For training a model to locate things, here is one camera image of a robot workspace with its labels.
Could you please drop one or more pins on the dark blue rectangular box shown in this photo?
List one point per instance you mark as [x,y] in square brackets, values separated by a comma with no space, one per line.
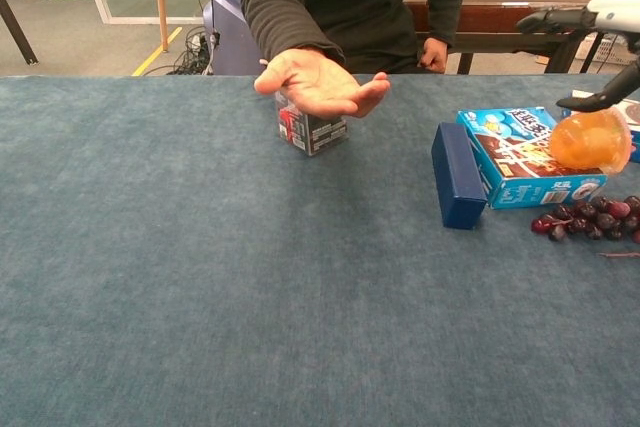
[457,177]

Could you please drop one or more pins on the blue cookie box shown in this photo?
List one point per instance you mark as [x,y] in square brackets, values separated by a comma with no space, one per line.
[634,117]

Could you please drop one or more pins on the brown wooden table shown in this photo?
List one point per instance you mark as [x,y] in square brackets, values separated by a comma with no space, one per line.
[490,22]

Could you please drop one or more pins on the person's right forearm dark sleeve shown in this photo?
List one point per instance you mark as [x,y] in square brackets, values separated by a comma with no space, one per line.
[280,7]

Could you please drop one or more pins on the person's left hand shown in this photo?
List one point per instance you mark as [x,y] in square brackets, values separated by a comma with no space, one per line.
[434,54]

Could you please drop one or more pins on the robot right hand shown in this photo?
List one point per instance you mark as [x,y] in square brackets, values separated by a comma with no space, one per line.
[617,14]

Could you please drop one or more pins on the person's right hand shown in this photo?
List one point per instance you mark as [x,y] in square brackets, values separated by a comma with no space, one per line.
[320,84]

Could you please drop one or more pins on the dark red grape bunch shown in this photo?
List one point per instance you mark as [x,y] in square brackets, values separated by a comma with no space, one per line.
[600,221]

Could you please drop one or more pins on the blue chocolate snack box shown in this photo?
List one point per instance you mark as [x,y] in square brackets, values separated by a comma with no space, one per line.
[500,147]

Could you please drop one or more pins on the white plastic basket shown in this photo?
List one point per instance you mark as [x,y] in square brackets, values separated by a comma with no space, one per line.
[607,51]

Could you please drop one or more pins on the small black carton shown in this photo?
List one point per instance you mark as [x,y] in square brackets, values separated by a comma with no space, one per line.
[315,134]

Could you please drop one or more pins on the blue-grey machine housing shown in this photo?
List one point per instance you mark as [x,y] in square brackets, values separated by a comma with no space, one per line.
[227,22]

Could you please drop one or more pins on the orange fruit jelly cup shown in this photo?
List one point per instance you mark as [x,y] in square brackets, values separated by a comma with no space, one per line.
[585,142]

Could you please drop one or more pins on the black table leg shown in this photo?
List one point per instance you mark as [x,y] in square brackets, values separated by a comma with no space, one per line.
[17,32]

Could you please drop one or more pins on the thin brown twig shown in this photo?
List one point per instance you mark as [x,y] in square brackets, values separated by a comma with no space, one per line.
[620,255]

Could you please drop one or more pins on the teal table cloth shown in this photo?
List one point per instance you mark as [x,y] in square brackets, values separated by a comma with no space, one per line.
[200,272]

